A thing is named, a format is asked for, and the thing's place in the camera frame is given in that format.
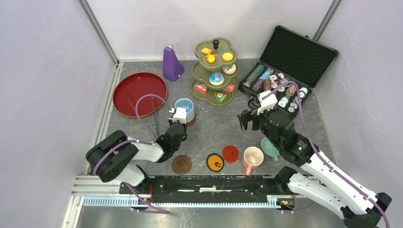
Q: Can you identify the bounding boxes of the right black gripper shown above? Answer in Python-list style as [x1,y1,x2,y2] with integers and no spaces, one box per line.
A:
[237,104,280,148]

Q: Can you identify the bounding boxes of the dark wooden round coaster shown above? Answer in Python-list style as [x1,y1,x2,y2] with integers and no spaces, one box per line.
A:
[172,155,192,175]

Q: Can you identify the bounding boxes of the metal tongs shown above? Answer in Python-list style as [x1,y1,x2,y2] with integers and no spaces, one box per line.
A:
[128,90,160,140]

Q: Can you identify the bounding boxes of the light wooden round coaster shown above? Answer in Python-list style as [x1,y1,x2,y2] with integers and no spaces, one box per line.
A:
[186,114,197,126]

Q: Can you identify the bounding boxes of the teal mug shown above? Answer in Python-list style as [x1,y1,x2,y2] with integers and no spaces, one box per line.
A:
[260,138,279,162]

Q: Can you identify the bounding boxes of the green cake slice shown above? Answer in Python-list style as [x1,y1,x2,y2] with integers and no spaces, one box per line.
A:
[214,92,227,104]

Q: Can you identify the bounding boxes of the pink roll cake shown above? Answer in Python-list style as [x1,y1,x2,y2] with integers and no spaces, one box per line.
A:
[223,83,235,93]

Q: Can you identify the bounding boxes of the pink cream mug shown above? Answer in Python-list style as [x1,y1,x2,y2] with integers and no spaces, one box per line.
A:
[242,147,264,175]

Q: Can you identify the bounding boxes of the red round coaster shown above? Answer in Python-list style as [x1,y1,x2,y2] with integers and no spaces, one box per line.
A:
[222,145,239,163]

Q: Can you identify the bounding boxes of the blue mug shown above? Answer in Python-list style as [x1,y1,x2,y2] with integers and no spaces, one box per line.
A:
[174,98,196,124]

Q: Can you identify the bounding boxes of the black yellow round coaster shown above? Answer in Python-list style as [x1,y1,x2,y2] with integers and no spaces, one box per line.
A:
[206,153,225,172]

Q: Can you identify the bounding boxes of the chocolate cream donut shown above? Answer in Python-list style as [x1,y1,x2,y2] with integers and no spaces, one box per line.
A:
[222,64,237,75]

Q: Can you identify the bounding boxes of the blue frosted donut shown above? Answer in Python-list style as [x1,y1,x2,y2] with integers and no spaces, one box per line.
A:
[209,72,224,86]

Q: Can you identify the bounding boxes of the pink cake slice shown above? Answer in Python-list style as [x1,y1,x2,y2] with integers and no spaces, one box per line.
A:
[194,84,208,94]

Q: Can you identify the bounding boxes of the orange round cookie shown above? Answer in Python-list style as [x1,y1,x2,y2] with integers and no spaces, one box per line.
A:
[222,52,234,62]

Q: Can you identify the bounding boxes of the small orange pastry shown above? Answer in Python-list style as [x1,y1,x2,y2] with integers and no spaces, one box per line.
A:
[206,54,216,64]

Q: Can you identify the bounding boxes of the orange square pastry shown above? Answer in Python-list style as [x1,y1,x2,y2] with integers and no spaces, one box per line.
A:
[201,47,212,55]

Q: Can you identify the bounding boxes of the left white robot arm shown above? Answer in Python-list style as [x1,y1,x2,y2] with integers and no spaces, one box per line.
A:
[86,122,187,194]

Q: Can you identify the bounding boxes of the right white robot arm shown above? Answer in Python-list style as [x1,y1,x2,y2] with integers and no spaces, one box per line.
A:
[237,110,392,228]

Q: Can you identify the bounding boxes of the green three-tier serving stand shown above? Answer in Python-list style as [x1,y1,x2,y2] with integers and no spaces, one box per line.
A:
[190,37,240,107]

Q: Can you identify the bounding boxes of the red round tray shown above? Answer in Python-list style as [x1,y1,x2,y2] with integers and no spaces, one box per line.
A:
[113,72,168,118]

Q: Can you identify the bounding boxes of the black poker chip case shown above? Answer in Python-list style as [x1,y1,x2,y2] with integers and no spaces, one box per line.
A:
[239,25,338,109]

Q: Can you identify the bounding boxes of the purple metronome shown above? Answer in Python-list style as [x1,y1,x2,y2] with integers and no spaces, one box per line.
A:
[163,46,185,82]

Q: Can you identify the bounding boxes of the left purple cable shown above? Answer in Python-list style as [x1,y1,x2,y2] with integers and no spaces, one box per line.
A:
[92,94,174,215]

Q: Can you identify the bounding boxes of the purple cable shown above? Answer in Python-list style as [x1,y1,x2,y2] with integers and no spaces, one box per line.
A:
[263,80,391,228]
[92,94,174,215]

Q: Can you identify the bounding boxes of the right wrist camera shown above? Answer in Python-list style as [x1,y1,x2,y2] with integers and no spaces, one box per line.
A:
[257,91,277,115]

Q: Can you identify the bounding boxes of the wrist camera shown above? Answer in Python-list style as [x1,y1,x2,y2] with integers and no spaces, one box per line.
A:
[169,107,187,124]
[257,91,277,115]

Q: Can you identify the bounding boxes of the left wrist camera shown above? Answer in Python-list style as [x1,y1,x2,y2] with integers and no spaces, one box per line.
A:
[169,107,187,124]

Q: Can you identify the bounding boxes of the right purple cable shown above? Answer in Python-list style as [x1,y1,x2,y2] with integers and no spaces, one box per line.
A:
[263,80,391,228]

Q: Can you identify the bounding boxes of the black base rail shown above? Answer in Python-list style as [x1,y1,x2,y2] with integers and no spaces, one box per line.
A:
[133,175,292,204]

